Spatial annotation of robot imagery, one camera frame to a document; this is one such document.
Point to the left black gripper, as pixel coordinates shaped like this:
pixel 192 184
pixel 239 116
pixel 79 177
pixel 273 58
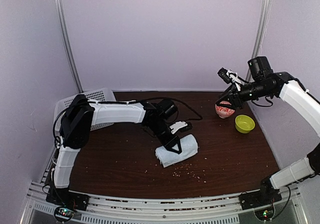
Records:
pixel 170 142

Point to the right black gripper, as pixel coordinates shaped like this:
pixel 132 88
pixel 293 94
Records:
pixel 233 95

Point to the light blue towel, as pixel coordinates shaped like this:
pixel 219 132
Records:
pixel 187 148

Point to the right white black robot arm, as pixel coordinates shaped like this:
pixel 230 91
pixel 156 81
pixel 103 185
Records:
pixel 289 117

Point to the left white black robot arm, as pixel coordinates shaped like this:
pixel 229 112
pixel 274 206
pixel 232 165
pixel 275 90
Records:
pixel 78 120

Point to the red white patterned ceramic bowl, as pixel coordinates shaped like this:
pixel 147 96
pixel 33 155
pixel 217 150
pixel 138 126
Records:
pixel 223 112

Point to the lime green plastic bowl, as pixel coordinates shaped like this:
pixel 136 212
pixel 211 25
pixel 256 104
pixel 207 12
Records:
pixel 244 124

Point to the right round circuit board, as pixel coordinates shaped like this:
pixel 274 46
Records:
pixel 264 214

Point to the round circuit board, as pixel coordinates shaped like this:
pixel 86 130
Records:
pixel 264 214
pixel 63 214

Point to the left round circuit board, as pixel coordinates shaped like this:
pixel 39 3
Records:
pixel 63 214

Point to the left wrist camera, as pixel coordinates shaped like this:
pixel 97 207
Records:
pixel 166 108

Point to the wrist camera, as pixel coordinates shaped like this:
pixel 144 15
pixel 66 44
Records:
pixel 166 108
pixel 259 68

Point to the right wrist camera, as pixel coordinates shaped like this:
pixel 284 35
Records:
pixel 259 68

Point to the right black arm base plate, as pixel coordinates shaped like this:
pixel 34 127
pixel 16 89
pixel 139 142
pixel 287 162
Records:
pixel 259 198

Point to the right aluminium frame post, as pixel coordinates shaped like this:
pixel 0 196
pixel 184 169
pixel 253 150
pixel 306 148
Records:
pixel 262 24

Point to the aluminium frame post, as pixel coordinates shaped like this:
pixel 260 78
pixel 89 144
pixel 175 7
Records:
pixel 67 45
pixel 262 24

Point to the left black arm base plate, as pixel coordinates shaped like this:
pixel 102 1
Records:
pixel 64 197

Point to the left aluminium frame post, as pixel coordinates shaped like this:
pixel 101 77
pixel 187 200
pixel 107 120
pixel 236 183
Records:
pixel 67 45

